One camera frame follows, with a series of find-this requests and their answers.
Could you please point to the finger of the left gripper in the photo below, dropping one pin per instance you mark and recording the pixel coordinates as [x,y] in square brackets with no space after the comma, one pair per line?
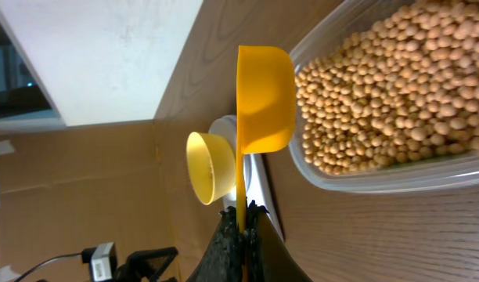
[149,264]

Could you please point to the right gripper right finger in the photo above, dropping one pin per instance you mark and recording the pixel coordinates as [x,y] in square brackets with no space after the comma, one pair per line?
[268,259]

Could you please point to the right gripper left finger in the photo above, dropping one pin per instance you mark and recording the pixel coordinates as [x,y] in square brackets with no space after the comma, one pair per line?
[223,259]

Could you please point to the pale yellow bowl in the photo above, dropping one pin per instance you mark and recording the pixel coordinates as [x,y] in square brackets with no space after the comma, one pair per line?
[211,166]

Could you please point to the yellow measuring scoop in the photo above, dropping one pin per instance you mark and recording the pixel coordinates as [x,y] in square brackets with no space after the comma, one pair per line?
[265,109]

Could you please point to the white digital kitchen scale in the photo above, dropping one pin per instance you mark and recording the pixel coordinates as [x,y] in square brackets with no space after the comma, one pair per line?
[255,176]

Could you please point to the clear plastic container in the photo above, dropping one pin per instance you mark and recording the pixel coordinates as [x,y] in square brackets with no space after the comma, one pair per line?
[444,172]

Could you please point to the soybeans in container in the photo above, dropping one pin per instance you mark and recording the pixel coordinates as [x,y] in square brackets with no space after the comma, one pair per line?
[405,90]

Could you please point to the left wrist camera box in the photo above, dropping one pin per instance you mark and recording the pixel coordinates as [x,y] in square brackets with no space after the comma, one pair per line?
[102,262]

